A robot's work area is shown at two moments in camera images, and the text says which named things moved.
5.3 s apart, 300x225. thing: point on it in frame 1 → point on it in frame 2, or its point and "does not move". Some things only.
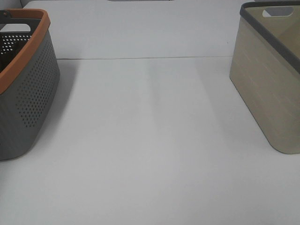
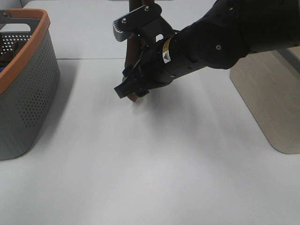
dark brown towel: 5,59 → 133,45
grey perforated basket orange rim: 29,81 does not move
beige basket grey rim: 265,69 does not move
